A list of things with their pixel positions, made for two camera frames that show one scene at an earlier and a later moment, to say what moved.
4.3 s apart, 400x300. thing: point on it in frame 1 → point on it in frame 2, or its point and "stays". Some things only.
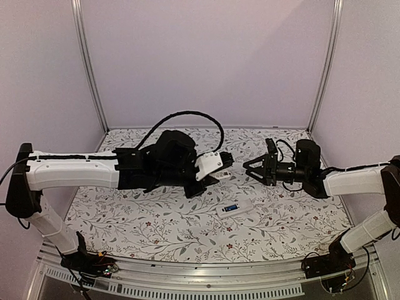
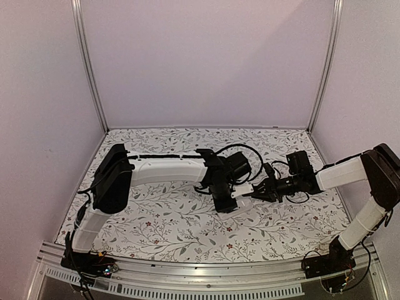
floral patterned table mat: [235, 218] stays
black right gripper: [269, 169] → [272, 188]
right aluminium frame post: [337, 16] stays
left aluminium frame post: [79, 20] stays
